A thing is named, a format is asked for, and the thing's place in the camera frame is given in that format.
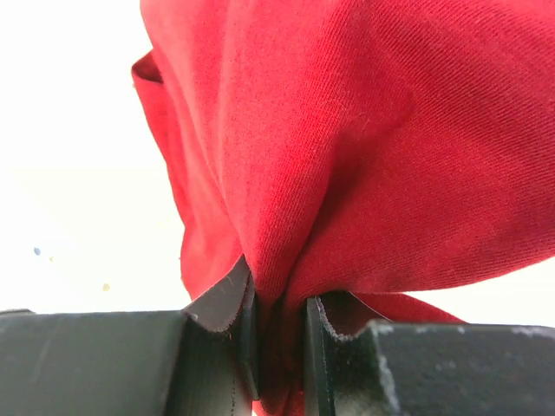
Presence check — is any dark red t-shirt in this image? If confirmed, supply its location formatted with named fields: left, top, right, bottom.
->
left=132, top=1, right=554, bottom=415

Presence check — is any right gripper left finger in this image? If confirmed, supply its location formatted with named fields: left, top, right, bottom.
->
left=1, top=259, right=258, bottom=416

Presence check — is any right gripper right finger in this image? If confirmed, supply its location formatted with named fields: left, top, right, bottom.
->
left=304, top=294, right=554, bottom=416

